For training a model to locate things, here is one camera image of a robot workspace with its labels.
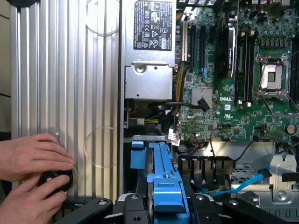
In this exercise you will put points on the black round stand foot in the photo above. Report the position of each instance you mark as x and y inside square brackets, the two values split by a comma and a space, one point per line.
[22, 2]

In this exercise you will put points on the black RAM slot bank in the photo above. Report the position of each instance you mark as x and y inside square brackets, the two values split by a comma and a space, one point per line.
[294, 74]
[245, 70]

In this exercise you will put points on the white barcode tag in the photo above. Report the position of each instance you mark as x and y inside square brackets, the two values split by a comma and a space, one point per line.
[174, 137]

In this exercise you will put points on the beige expansion slot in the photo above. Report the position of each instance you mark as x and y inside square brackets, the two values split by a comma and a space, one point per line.
[184, 42]

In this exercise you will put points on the grey power supply with label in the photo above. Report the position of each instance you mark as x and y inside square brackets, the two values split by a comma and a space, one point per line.
[149, 81]

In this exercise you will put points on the CPU socket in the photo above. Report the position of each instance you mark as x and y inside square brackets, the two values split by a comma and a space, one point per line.
[273, 77]

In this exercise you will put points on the hard drive in blue caddy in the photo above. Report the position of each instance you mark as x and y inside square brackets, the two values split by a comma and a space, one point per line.
[149, 138]

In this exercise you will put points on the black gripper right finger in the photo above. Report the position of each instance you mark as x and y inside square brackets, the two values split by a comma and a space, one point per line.
[203, 210]

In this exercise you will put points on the silver locking lever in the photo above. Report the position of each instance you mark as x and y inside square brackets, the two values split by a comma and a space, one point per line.
[294, 53]
[264, 72]

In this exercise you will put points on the black graphics card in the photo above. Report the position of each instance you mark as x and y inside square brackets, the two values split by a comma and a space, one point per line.
[225, 51]

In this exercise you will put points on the round coin battery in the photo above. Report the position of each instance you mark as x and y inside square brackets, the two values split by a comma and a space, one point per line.
[291, 128]

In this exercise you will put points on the clear round disc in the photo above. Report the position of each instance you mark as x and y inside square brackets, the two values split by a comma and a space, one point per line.
[100, 166]
[102, 34]

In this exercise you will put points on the silver socket cover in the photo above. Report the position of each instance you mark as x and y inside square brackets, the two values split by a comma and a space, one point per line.
[285, 113]

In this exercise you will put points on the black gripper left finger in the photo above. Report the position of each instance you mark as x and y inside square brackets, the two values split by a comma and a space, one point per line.
[135, 210]

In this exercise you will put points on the open grey PC case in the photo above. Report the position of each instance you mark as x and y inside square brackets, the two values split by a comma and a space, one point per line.
[252, 149]

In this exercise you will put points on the silver finned heat sink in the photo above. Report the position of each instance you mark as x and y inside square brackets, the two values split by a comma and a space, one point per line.
[202, 98]

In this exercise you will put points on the black plastic air duct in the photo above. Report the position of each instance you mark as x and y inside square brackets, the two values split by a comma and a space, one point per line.
[205, 165]

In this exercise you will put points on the black expansion slot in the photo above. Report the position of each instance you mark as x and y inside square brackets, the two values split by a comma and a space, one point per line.
[193, 46]
[202, 46]

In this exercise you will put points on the person's right hand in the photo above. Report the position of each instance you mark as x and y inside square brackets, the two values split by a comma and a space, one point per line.
[23, 205]

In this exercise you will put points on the green motherboard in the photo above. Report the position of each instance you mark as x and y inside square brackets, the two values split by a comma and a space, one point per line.
[233, 116]

